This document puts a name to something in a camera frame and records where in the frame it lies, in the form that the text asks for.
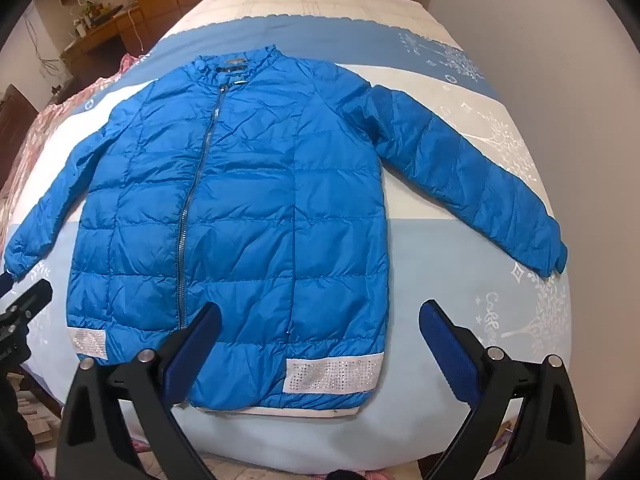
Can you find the white and blue mattress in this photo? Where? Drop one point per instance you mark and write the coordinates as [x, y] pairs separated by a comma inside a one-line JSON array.
[[440, 125]]

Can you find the white bottle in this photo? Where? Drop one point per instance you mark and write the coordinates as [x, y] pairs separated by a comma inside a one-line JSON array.
[[80, 28]]

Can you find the pink floral quilt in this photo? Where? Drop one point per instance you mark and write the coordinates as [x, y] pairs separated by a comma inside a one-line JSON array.
[[30, 150]]

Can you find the blue puffer jacket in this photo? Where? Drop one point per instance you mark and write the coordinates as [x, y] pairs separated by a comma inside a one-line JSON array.
[[260, 200]]

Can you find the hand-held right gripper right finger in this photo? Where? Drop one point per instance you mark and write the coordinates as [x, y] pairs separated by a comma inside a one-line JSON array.
[[445, 352]]

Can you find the dark wooden headboard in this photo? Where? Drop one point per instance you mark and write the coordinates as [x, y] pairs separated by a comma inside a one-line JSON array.
[[17, 107]]

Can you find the white quilted mattress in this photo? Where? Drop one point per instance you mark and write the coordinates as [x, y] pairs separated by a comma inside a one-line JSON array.
[[300, 2]]

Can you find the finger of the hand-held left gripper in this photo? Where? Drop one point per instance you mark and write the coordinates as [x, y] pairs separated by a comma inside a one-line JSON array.
[[32, 297], [6, 284]]

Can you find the wooden desk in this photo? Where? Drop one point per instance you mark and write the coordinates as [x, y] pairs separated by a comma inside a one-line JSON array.
[[100, 42]]

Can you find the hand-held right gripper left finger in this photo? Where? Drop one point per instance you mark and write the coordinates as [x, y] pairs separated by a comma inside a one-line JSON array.
[[196, 352]]

